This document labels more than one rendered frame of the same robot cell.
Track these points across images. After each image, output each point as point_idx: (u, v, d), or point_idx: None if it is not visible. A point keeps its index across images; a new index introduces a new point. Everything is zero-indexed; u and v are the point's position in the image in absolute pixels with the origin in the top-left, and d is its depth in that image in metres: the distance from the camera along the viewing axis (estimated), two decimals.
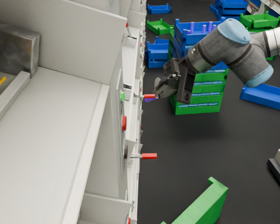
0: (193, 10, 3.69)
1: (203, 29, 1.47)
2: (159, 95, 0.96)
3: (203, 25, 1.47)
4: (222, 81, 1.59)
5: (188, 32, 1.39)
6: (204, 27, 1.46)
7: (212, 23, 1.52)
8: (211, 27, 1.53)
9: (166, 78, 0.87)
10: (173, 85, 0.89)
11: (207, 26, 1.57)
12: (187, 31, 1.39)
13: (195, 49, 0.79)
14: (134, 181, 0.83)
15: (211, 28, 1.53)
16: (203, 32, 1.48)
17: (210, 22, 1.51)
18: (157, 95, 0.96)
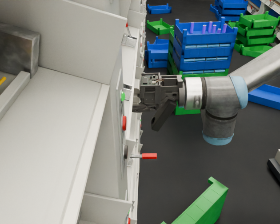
0: (193, 10, 3.69)
1: (203, 29, 1.47)
2: None
3: (203, 25, 1.47)
4: None
5: None
6: (204, 27, 1.46)
7: (212, 23, 1.52)
8: (211, 27, 1.53)
9: (148, 110, 0.70)
10: None
11: (207, 26, 1.57)
12: None
13: (198, 102, 0.68)
14: (134, 181, 0.83)
15: (211, 28, 1.53)
16: (203, 32, 1.48)
17: (210, 22, 1.51)
18: None
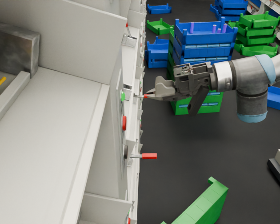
0: (193, 10, 3.69)
1: None
2: (152, 93, 0.84)
3: None
4: None
5: None
6: None
7: None
8: None
9: (184, 97, 0.79)
10: None
11: (207, 26, 1.57)
12: None
13: (230, 83, 0.75)
14: (134, 181, 0.83)
15: None
16: None
17: None
18: None
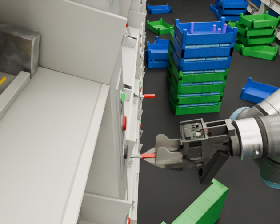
0: (193, 10, 3.69)
1: None
2: None
3: None
4: (222, 81, 1.59)
5: None
6: None
7: None
8: None
9: (195, 166, 0.58)
10: None
11: (207, 26, 1.57)
12: None
13: (258, 152, 0.54)
14: (134, 181, 0.83)
15: None
16: None
17: None
18: None
